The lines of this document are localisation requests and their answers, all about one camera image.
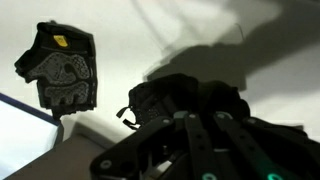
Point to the black glove with yellow tag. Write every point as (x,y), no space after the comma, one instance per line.
(62,60)

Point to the black fingerless glove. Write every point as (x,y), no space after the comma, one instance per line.
(174,93)

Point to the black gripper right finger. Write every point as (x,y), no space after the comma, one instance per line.
(271,152)

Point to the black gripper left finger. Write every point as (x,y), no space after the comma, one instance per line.
(138,155)

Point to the brown cardboard box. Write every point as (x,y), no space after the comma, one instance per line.
(69,160)

